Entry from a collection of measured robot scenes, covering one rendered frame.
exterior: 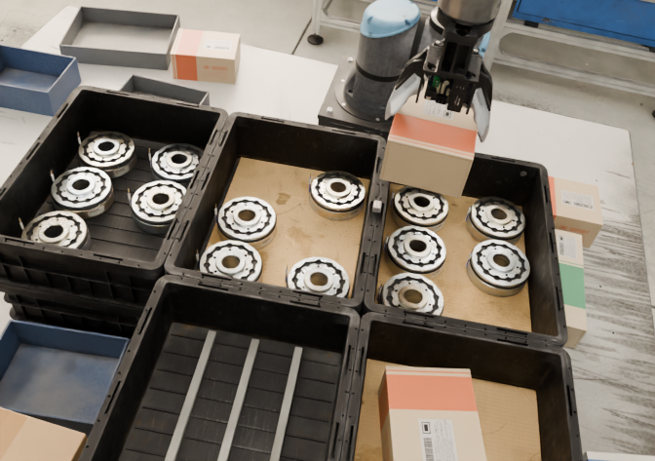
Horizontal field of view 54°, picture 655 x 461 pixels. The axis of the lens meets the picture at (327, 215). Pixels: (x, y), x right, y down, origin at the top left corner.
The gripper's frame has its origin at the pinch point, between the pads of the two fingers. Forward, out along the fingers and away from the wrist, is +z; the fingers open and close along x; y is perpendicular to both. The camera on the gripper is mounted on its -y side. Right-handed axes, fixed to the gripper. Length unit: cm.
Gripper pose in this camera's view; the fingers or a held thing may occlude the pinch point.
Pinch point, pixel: (434, 127)
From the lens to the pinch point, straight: 96.8
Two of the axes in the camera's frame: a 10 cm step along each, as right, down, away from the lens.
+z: -0.9, 6.8, 7.3
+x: 9.6, 2.4, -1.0
